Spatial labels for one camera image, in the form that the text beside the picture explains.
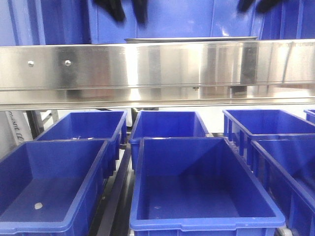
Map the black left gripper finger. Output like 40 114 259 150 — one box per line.
94 0 126 22
132 0 148 24

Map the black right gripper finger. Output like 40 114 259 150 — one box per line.
256 0 284 13
237 0 254 12

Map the silver metal tray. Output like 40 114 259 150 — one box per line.
125 36 257 43

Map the large blue crate centre top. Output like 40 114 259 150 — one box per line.
87 0 264 44

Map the blue crate top right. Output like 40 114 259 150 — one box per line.
260 0 315 40

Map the blue crate top left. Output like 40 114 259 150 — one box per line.
0 0 91 46

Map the blue bin rear centre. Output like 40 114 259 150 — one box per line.
129 111 210 170

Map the blue bin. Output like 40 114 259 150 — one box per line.
0 140 108 236
223 109 315 166
252 138 315 236
129 137 285 236
129 111 210 170
36 111 127 178
304 109 315 124

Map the blue bin far right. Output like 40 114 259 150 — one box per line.
304 109 315 124

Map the blue bin rear left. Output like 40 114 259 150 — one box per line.
36 111 127 178

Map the blue bin front right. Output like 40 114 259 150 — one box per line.
252 138 315 236

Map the blue bin front centre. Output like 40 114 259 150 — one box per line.
129 137 285 236

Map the blue bin front left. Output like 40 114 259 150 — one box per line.
0 140 108 236

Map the stainless steel shelf rail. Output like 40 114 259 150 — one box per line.
0 39 315 110

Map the grey metal frame leg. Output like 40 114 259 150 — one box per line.
26 110 59 139

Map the white labelled post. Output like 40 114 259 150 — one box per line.
5 111 33 149

